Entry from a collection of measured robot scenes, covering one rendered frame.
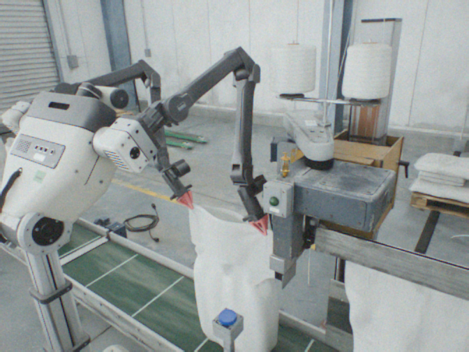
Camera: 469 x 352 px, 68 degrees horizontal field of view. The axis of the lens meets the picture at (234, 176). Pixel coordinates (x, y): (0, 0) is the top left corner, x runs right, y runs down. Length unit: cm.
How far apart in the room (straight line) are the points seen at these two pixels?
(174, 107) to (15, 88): 762
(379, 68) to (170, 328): 149
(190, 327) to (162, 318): 16
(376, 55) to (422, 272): 65
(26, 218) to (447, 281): 120
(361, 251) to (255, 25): 622
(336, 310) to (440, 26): 494
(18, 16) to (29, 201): 768
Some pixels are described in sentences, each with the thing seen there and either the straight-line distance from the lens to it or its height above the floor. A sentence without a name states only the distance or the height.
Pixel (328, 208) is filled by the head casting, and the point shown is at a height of 128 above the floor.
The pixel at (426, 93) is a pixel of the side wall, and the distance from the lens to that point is 611.
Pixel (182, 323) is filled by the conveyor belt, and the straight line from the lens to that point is 193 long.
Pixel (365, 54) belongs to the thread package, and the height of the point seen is 166.
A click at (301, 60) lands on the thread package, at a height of 164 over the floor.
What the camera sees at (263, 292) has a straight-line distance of 146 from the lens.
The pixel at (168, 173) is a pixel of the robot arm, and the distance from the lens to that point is 155.
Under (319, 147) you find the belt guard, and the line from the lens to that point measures 106.
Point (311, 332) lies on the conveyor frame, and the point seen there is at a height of 39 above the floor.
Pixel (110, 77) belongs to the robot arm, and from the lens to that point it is 162.
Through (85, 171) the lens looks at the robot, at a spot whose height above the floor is 137.
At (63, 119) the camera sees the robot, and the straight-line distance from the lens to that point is 119.
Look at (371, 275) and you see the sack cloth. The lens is 124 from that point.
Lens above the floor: 173
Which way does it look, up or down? 22 degrees down
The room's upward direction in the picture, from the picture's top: 2 degrees counter-clockwise
